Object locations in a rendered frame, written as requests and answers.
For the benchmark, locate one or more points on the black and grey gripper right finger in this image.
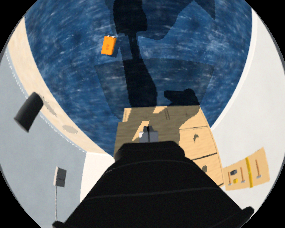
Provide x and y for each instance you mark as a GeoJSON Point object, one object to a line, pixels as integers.
{"type": "Point", "coordinates": [153, 135]}

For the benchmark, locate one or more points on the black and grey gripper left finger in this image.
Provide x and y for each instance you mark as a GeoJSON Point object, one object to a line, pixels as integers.
{"type": "Point", "coordinates": [143, 135]}

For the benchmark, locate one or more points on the orange rectangular block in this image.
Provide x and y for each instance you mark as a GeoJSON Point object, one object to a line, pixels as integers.
{"type": "Point", "coordinates": [108, 45]}

